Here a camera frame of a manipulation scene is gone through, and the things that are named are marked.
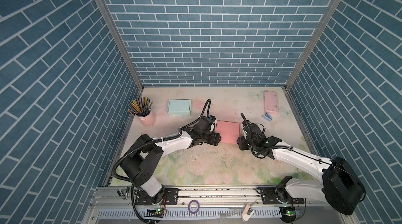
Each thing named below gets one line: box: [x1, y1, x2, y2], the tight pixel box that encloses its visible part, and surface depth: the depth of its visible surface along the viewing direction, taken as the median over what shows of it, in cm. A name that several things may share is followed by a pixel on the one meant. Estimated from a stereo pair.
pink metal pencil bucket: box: [137, 108, 156, 128], surface depth 96 cm
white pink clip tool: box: [241, 203, 255, 222], surface depth 69 cm
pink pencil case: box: [263, 90, 279, 115], surface depth 114 cm
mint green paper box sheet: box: [167, 98, 192, 117], surface depth 107 cm
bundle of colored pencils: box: [127, 96, 153, 117], surface depth 95 cm
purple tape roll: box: [187, 199, 200, 215], surface depth 72 cm
